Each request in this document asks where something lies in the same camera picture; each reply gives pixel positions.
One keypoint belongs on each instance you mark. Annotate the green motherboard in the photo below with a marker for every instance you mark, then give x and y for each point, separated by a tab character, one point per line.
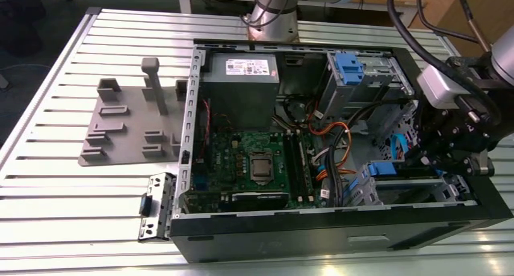
224	143

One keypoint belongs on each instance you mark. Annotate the black round fan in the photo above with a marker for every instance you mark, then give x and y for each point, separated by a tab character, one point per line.
299	110

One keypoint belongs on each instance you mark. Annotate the grey power supply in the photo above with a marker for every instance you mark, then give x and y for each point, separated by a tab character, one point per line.
240	101

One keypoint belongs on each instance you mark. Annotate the silver CPU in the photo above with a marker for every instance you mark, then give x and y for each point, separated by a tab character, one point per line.
262	167

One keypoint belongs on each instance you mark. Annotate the hard disk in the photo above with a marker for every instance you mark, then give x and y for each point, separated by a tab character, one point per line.
381	169

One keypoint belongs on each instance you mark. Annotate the black RAM slot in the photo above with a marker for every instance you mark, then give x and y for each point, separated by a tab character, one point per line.
305	164
293	164

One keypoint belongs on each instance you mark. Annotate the blue plastic drive latch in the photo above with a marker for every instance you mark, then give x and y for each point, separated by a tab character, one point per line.
347	68

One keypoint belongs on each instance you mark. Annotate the metal disk bay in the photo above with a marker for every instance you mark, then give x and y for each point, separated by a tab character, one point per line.
405	182

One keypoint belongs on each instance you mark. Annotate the black open PC case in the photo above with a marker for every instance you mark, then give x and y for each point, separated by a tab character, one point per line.
281	234

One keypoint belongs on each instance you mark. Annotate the grey parts rack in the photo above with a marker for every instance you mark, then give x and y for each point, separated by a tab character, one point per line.
128	143

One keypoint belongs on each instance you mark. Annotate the metal optical drive cage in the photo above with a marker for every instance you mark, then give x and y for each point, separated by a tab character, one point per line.
341	98

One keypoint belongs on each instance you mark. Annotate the CPU socket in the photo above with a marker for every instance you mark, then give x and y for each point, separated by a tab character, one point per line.
263	181

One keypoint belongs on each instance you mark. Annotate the metal case bracket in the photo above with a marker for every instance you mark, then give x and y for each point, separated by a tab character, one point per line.
162	198

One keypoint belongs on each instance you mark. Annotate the black graphics card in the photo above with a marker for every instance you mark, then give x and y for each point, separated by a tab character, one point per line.
260	198

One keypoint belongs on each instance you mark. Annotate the wooden cabinet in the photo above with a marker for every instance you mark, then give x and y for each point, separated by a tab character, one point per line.
442	8

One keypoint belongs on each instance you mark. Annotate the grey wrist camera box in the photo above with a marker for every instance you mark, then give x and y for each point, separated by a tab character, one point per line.
442	86

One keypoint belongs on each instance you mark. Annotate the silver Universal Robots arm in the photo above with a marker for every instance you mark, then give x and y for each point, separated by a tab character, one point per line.
277	20

